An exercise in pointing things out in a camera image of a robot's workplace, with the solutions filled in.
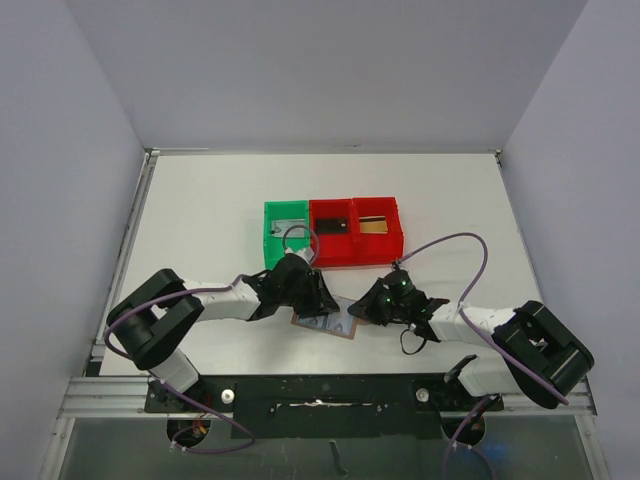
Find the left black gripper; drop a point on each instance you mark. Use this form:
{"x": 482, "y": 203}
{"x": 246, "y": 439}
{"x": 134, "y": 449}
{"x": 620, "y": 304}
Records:
{"x": 319, "y": 300}

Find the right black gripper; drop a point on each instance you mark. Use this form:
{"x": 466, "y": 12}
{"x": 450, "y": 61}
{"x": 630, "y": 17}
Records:
{"x": 376, "y": 301}

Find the tan leather card holder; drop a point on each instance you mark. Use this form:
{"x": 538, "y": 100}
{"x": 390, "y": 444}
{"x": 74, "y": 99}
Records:
{"x": 341, "y": 323}

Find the red double plastic bin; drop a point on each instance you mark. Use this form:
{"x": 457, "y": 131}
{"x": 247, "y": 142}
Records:
{"x": 357, "y": 249}

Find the green plastic bin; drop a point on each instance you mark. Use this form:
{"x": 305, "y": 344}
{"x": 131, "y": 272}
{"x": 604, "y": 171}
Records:
{"x": 273, "y": 249}

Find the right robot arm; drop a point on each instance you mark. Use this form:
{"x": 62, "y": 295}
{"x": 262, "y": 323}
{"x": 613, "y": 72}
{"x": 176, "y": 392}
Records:
{"x": 537, "y": 355}

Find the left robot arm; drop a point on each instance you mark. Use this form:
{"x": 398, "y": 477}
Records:
{"x": 148, "y": 326}

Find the black card in red bin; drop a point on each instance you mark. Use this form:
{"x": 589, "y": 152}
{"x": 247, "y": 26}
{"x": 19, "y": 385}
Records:
{"x": 331, "y": 226}

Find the silver card in green bin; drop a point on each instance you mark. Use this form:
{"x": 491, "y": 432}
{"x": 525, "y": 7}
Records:
{"x": 279, "y": 227}

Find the gold card in red bin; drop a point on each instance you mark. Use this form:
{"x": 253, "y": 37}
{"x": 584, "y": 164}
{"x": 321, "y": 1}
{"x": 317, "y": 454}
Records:
{"x": 373, "y": 225}

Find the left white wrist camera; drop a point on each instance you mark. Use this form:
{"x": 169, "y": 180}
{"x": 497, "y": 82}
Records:
{"x": 306, "y": 253}

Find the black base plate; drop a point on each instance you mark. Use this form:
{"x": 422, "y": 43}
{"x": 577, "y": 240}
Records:
{"x": 352, "y": 406}

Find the aluminium left rail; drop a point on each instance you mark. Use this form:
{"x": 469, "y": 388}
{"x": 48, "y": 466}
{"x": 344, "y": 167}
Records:
{"x": 125, "y": 249}

